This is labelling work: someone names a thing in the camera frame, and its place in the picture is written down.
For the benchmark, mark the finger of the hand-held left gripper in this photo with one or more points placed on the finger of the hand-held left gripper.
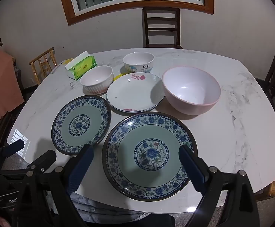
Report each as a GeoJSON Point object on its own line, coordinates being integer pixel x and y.
{"type": "Point", "coordinates": [12, 146]}
{"type": "Point", "coordinates": [45, 158]}

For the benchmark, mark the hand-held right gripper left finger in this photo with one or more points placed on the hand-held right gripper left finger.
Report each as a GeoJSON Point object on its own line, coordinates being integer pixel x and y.
{"type": "Point", "coordinates": [80, 167]}

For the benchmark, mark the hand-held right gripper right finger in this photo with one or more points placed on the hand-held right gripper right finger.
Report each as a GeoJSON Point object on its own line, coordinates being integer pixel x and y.
{"type": "Point", "coordinates": [191, 167]}

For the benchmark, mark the small blue floral plate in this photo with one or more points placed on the small blue floral plate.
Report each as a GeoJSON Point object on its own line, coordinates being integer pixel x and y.
{"type": "Point", "coordinates": [79, 125]}

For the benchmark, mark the large blue floral plate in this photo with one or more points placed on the large blue floral plate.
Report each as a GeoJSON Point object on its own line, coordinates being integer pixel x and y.
{"type": "Point", "coordinates": [149, 156]}

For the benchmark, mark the large pink bowl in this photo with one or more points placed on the large pink bowl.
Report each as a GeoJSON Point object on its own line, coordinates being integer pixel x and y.
{"type": "Point", "coordinates": [191, 89]}

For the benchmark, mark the white ribbed bowl pink base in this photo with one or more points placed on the white ribbed bowl pink base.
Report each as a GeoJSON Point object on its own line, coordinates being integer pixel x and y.
{"type": "Point", "coordinates": [96, 79]}

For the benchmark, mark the white plate with pink flowers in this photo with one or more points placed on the white plate with pink flowers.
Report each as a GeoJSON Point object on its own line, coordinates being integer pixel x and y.
{"type": "Point", "coordinates": [134, 94]}

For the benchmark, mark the white bowl with cartoon print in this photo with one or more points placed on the white bowl with cartoon print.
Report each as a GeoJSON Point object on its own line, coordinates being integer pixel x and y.
{"type": "Point", "coordinates": [137, 62]}

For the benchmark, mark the pink cloth cover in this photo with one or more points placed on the pink cloth cover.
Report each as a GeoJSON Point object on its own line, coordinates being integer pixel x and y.
{"type": "Point", "coordinates": [0, 80]}

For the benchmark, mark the bamboo chair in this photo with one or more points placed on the bamboo chair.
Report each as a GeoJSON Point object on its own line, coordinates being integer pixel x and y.
{"type": "Point", "coordinates": [42, 58]}

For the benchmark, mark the green tissue pack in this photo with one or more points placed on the green tissue pack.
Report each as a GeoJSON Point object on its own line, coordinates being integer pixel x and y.
{"type": "Point", "coordinates": [83, 66]}

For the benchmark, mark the dark wooden slatted chair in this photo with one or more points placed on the dark wooden slatted chair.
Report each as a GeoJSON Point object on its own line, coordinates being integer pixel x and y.
{"type": "Point", "coordinates": [161, 11]}

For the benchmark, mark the black wall switch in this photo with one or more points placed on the black wall switch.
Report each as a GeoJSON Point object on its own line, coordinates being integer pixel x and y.
{"type": "Point", "coordinates": [1, 42]}

